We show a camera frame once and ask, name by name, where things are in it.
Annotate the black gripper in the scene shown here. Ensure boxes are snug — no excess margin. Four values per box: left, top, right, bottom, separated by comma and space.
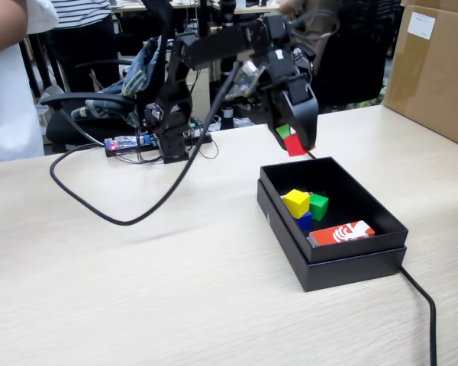
247, 14, 321, 152

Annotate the red wooden cube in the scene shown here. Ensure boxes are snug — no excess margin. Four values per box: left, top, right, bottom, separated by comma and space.
282, 133, 317, 158

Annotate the yellow wooden cube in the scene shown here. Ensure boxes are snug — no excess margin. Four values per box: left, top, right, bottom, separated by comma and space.
282, 188, 311, 220

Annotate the green wooden cube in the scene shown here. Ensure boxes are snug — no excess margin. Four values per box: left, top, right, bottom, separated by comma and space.
308, 193, 329, 222

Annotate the blue wooden cube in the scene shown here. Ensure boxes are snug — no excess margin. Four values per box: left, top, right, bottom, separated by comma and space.
294, 210, 313, 232

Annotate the bare forearm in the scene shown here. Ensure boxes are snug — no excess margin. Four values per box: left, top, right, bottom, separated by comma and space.
0, 0, 28, 59

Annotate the black cardboard box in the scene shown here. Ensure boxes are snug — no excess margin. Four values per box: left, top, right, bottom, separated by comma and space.
259, 156, 410, 264

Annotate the large brown cardboard box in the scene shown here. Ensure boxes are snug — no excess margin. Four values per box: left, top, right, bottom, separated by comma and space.
382, 0, 458, 152

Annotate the black open box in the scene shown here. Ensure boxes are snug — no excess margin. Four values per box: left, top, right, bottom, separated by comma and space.
256, 178, 408, 294

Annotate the black mesh office chair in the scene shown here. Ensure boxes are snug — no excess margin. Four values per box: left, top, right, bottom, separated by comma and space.
285, 0, 402, 114

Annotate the seated person in brown shirt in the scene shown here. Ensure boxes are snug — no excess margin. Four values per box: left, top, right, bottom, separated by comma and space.
280, 0, 340, 73

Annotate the orange white matchbox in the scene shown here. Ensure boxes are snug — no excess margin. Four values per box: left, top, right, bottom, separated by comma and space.
308, 220, 376, 248

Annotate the black segmented pole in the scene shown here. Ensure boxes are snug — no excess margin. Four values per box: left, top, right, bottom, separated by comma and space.
218, 0, 238, 122

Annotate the blue green striped garment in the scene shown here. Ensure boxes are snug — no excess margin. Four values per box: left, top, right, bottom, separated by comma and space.
71, 37, 166, 121

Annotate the electronics board with red light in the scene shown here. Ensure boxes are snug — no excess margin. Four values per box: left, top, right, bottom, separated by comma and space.
104, 133, 153, 152

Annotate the black office chair with armrests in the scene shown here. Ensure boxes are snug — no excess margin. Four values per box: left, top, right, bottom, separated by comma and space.
40, 0, 176, 153

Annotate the person in striped shirt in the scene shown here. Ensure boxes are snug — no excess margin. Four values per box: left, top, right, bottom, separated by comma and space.
47, 0, 118, 92

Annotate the person in white shirt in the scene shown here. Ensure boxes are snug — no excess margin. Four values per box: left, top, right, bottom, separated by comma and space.
0, 0, 60, 165

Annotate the thick black camera cable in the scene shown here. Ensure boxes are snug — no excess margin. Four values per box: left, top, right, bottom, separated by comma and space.
49, 64, 245, 226

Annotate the thick black table cable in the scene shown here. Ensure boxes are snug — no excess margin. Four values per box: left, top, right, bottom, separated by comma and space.
305, 150, 439, 366

